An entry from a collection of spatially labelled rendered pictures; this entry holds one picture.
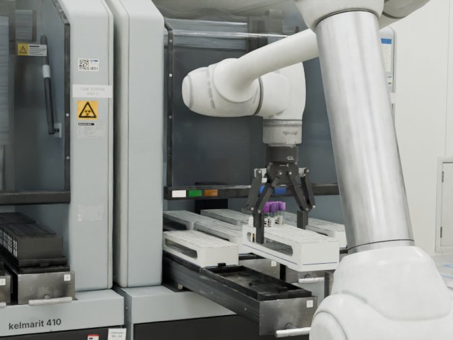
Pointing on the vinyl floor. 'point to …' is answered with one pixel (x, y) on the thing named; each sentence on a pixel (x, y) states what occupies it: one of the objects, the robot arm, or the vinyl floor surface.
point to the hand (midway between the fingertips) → (280, 232)
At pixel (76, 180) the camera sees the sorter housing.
